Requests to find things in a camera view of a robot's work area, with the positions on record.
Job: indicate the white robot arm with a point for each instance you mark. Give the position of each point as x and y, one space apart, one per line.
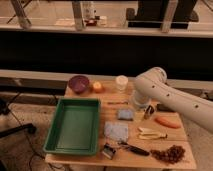
152 84

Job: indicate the clear plastic cup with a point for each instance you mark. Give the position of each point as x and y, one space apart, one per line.
121 83

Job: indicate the small metal cup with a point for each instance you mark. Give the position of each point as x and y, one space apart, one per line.
149 111

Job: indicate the purple bowl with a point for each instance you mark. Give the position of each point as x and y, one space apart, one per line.
78 84

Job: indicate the blue cloth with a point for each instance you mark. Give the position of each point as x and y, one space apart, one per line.
116 131

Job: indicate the green plastic tray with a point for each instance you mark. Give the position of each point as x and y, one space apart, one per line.
74 128

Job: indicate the small black block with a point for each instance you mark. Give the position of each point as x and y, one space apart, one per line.
161 107

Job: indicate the orange carrot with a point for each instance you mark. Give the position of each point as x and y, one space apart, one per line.
166 123

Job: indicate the bunch of dark grapes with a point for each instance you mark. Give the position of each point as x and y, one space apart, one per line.
172 155

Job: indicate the black handled knife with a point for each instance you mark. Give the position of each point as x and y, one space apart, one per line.
133 149

